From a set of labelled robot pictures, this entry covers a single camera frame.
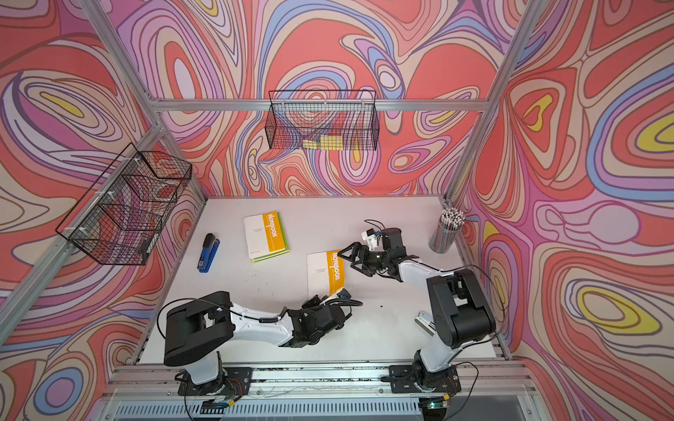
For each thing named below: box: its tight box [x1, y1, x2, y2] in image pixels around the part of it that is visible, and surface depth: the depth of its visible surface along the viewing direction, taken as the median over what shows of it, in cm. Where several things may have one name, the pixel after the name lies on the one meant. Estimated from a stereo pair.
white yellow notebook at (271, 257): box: [250, 249, 291, 264], surface depth 101 cm
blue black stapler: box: [196, 232, 221, 274], surface depth 100 cm
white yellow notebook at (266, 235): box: [243, 210, 290, 261], surface depth 104 cm
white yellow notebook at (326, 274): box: [306, 249, 346, 300], surface depth 95 cm
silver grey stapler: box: [414, 311, 438, 337], surface depth 84 cm
